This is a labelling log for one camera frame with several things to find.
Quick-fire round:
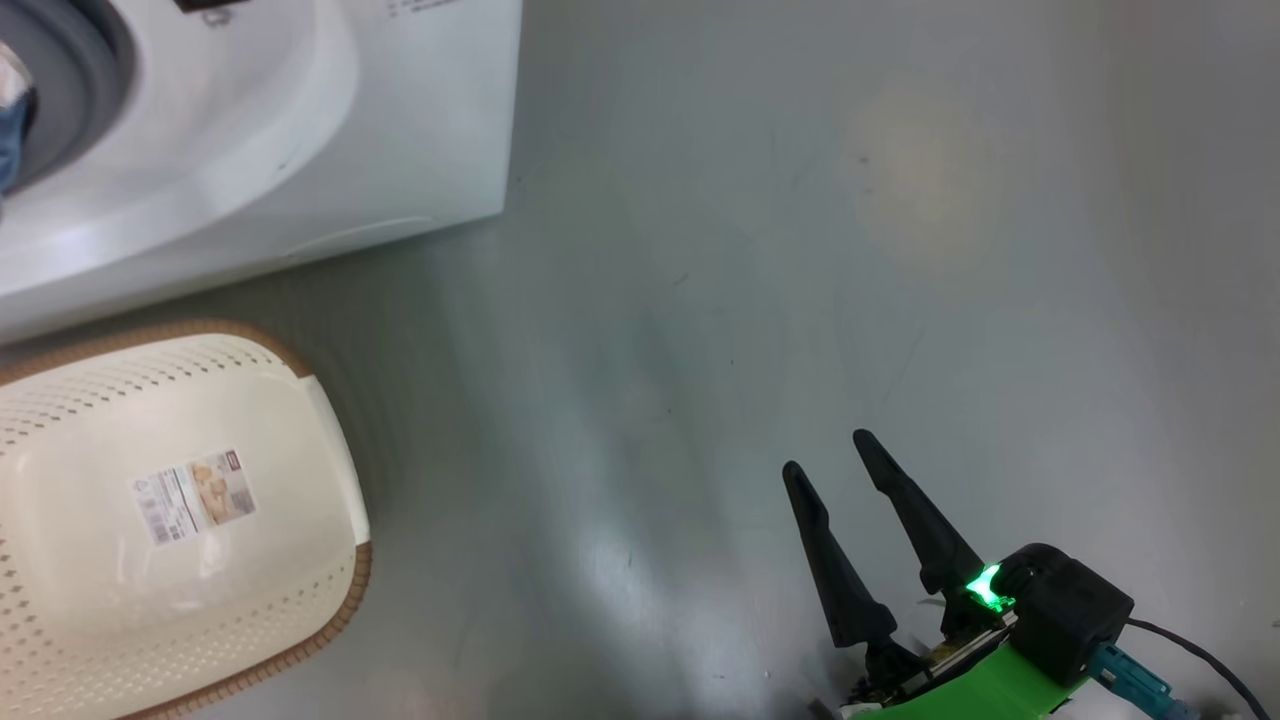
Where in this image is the paper basket product label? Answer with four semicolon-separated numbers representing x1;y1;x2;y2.
128;450;257;546

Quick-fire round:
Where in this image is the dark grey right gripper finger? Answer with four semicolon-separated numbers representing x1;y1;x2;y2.
782;460;898;651
852;429;986;599

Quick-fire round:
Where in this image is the teal cable connector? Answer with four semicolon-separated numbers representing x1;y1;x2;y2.
1090;645;1201;720

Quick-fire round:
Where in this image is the thin black cable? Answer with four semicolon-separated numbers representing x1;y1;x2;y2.
1125;618;1271;720

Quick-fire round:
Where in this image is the blue cream orange garment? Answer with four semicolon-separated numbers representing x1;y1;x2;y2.
0;42;39;198

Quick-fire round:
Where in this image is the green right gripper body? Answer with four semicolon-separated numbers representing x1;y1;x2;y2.
835;575;1081;720

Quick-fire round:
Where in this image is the cream perforated laundry basket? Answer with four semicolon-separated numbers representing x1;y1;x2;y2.
0;320;373;720

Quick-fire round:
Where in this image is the white Hisense washing machine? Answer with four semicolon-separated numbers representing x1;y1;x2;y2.
0;0;523;346

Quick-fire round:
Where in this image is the grey rubber door gasket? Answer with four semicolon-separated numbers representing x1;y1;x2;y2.
0;0;136;196

